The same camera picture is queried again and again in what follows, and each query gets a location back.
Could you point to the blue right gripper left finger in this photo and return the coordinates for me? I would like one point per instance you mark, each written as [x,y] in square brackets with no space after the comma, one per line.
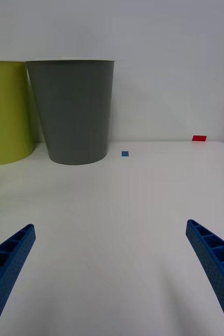
[9,267]

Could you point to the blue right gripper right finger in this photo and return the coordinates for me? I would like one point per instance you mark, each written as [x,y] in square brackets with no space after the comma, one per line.
[219,265]

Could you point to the yellow-green plastic bin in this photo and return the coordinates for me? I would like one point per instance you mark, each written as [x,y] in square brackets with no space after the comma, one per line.
[6,113]

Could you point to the grey plastic bin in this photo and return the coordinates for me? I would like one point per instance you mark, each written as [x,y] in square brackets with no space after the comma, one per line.
[75,110]

